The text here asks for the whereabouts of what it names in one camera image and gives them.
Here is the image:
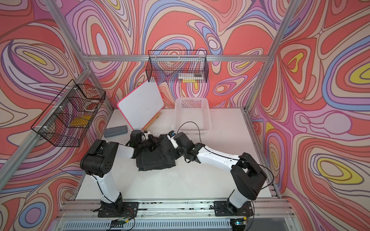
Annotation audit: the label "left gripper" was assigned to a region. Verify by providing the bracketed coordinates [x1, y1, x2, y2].
[136, 135, 163, 152]

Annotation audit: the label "black long pants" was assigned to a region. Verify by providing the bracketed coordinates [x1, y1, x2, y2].
[135, 134, 176, 171]

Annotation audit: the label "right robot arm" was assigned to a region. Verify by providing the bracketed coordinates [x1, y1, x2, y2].
[170, 139, 267, 212]

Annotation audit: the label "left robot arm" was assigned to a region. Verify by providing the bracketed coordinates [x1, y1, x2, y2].
[80, 135, 161, 209]

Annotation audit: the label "wooden whiteboard stand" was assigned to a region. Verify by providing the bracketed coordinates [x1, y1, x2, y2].
[143, 112, 161, 131]

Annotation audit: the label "white plastic basket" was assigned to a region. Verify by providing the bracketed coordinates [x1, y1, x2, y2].
[173, 97, 212, 135]

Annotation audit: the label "pink framed whiteboard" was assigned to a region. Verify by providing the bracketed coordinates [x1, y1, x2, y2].
[117, 81, 164, 130]

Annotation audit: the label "grey eraser block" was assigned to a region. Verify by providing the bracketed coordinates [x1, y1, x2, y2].
[104, 125, 128, 138]

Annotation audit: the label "yellow item in basket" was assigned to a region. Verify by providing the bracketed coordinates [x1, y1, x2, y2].
[69, 115, 91, 128]

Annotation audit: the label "silver box in basket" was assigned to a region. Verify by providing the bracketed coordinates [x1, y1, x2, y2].
[178, 72, 204, 81]

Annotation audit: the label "green circuit board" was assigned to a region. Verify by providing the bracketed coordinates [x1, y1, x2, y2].
[110, 219, 129, 228]

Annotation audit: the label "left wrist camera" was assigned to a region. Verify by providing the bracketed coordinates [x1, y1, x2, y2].
[128, 130, 145, 148]

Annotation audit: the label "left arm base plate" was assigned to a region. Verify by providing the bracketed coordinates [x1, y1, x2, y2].
[94, 201, 139, 218]

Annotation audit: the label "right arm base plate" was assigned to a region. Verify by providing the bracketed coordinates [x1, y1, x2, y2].
[210, 201, 254, 218]

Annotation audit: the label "black wire basket back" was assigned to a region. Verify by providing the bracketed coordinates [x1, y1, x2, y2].
[145, 49, 209, 85]

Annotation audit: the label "black wire basket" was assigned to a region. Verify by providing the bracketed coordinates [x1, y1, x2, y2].
[31, 80, 106, 147]
[145, 49, 209, 85]

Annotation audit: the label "black wire basket left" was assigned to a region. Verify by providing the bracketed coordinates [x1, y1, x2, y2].
[31, 80, 106, 147]

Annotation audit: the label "aluminium front rail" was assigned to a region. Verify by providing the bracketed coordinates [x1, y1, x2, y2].
[57, 197, 296, 219]

